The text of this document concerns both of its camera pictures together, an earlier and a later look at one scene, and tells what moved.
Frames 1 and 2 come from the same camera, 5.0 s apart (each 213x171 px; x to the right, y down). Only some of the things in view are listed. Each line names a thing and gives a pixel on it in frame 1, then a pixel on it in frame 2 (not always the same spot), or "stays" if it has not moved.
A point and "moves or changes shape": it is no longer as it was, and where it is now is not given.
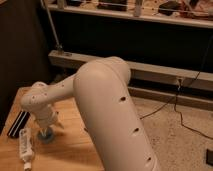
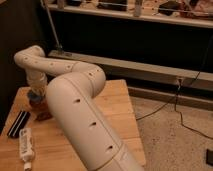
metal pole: x=59 y=47 stays
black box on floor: x=209 y=157 stays
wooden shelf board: x=194 y=12 stays
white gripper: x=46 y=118 to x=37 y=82
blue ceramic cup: x=48 y=138 moves or changes shape
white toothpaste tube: x=26 y=148 stays
